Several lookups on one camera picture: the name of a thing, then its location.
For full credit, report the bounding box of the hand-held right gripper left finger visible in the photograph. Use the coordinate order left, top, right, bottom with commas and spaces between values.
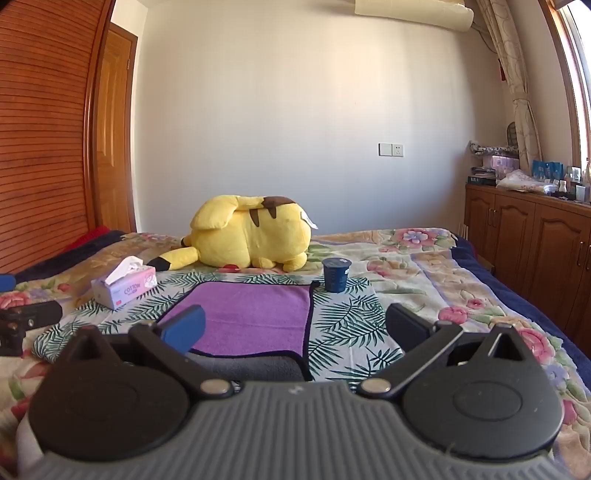
58, 305, 234, 398

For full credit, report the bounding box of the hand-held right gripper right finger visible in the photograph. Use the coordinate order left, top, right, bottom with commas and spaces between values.
356, 303, 536, 398

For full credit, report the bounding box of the purple and grey towel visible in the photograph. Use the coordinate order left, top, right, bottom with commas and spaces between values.
157, 281, 320, 383

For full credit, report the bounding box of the palm leaf print cloth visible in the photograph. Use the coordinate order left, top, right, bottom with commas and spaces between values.
31, 270, 407, 384

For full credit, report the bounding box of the dark folded cloth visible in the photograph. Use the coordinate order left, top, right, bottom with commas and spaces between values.
14, 230, 125, 282

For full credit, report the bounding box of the pink white tissue box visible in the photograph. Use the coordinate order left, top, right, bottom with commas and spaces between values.
90, 256, 158, 311

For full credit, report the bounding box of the dark blue cup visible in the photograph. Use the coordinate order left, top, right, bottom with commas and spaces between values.
322, 257, 352, 293

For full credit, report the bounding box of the red cloth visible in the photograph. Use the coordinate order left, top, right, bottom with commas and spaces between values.
69, 225, 112, 248

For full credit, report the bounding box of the yellow plush toy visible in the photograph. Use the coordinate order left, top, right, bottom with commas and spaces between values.
147, 195, 319, 273

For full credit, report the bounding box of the navy blue bed cover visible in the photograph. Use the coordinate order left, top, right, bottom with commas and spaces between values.
450, 235, 591, 370

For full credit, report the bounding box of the wooden louvered wardrobe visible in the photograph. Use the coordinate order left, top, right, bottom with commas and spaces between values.
0, 0, 116, 275

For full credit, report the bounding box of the wooden cabinet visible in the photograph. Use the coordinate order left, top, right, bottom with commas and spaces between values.
463, 182, 591, 340

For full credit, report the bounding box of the wooden door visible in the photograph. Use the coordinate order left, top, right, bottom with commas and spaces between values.
92, 21, 139, 234

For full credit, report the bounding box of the stack of boxes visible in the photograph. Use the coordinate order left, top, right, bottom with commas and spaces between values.
468, 141, 522, 186

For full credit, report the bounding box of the floral cloth bundle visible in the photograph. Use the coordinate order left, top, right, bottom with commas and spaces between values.
496, 169, 557, 193

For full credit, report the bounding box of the blue gift box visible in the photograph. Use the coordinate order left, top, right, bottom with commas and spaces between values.
531, 160, 565, 184

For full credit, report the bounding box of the patterned beige curtain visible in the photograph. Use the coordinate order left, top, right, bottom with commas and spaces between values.
475, 0, 543, 174

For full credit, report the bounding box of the white air conditioner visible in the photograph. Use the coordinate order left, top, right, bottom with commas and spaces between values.
355, 0, 475, 33

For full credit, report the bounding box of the wooden window frame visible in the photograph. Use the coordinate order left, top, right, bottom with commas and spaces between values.
538, 0, 591, 185

